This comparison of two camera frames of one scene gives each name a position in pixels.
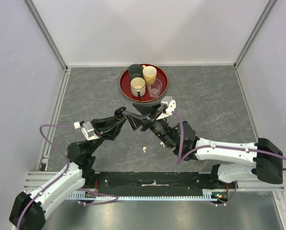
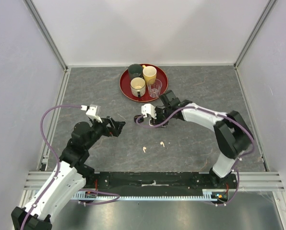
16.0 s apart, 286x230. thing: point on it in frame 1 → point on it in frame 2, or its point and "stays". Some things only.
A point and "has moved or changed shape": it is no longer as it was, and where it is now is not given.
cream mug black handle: (138, 86) stays
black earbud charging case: (118, 114) has moved or changed shape
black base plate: (156, 180) stays
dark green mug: (135, 70) stays
